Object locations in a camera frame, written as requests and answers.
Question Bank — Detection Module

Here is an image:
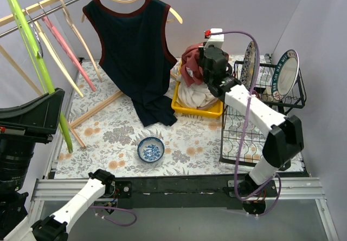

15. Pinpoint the red teal tank top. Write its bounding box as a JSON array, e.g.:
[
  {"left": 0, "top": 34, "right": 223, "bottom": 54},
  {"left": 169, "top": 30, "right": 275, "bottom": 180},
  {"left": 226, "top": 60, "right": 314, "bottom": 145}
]
[{"left": 180, "top": 43, "right": 203, "bottom": 86}]

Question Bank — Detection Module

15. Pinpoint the navy maroon tank top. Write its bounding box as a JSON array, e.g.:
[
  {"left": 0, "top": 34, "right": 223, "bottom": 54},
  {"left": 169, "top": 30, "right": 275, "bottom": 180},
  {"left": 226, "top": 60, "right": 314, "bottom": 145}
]
[{"left": 82, "top": 0, "right": 177, "bottom": 127}]

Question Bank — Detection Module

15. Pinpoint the yellow plastic bin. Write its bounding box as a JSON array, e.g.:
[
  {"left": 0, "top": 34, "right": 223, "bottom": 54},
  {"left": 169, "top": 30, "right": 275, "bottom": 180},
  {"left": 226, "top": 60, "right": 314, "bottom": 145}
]
[{"left": 171, "top": 62, "right": 223, "bottom": 118}]

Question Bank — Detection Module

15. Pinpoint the floral patterned plate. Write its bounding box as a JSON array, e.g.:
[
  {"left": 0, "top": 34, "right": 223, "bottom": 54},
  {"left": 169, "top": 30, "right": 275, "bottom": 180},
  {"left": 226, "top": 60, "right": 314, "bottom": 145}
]
[{"left": 240, "top": 41, "right": 257, "bottom": 90}]

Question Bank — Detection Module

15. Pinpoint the cream plastic hanger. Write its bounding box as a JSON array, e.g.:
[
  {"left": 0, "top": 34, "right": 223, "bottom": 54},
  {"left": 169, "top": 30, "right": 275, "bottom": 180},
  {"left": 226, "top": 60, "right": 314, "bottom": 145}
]
[{"left": 33, "top": 21, "right": 84, "bottom": 97}]

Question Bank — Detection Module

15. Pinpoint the cream white tank top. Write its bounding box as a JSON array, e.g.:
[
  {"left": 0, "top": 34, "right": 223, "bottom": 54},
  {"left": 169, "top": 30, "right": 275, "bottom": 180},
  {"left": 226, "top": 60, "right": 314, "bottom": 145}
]
[{"left": 177, "top": 75, "right": 218, "bottom": 110}]

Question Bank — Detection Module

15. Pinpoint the pink plastic hanger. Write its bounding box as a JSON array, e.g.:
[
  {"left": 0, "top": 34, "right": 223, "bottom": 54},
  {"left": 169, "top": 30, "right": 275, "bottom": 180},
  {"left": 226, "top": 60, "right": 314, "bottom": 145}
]
[{"left": 41, "top": 14, "right": 96, "bottom": 92}]

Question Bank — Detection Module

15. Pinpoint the floral tablecloth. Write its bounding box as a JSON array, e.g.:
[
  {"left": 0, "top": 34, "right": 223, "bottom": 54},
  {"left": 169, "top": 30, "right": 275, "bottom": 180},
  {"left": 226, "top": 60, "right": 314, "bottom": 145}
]
[{"left": 54, "top": 54, "right": 304, "bottom": 179}]

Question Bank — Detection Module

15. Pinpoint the lime green hanger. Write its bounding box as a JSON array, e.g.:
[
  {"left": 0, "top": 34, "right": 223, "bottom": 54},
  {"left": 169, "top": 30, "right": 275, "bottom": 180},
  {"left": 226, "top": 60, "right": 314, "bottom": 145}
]
[{"left": 1, "top": 0, "right": 74, "bottom": 154}]

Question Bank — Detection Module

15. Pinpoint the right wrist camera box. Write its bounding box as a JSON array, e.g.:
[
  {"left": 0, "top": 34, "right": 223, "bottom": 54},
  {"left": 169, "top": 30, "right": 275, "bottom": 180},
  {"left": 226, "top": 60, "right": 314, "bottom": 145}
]
[{"left": 203, "top": 28, "right": 224, "bottom": 49}]

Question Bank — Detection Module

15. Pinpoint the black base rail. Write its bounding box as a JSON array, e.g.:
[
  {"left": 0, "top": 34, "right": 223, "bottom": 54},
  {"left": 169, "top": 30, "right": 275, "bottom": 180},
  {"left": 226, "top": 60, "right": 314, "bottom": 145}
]
[{"left": 83, "top": 173, "right": 272, "bottom": 209}]

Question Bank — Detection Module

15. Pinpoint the wooden clothes rack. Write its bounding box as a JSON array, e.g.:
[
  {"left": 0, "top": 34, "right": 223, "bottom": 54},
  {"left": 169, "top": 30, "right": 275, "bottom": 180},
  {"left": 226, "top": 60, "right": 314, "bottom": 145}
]
[{"left": 0, "top": 0, "right": 160, "bottom": 148}]

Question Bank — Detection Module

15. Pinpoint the blue white ceramic bowl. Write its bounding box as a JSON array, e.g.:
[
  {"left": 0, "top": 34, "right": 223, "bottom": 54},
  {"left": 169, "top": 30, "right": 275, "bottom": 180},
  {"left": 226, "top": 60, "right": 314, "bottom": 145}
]
[{"left": 137, "top": 136, "right": 165, "bottom": 163}]

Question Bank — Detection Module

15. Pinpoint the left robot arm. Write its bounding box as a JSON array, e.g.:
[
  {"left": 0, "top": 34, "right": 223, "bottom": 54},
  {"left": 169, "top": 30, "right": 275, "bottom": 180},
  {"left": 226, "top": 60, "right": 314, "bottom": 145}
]
[{"left": 1, "top": 88, "right": 115, "bottom": 240}]

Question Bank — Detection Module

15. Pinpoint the green rimmed white plate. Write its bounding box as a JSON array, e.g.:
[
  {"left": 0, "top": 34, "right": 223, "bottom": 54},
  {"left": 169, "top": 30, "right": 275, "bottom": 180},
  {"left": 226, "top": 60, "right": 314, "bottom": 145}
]
[{"left": 271, "top": 49, "right": 299, "bottom": 101}]

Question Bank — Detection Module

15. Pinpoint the black wire dish rack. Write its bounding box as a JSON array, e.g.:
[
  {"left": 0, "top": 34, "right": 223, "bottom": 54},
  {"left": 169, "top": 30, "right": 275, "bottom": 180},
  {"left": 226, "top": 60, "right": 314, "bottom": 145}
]
[{"left": 220, "top": 57, "right": 306, "bottom": 167}]

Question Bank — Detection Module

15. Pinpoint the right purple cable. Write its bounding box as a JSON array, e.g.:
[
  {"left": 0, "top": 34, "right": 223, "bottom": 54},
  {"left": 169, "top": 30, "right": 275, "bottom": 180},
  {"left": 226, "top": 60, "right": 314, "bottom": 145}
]
[{"left": 222, "top": 30, "right": 282, "bottom": 216}]

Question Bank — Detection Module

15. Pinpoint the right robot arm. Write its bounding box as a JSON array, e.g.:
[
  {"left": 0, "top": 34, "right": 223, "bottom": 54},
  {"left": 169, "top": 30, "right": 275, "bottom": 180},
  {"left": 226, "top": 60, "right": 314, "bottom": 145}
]
[{"left": 198, "top": 46, "right": 304, "bottom": 196}]

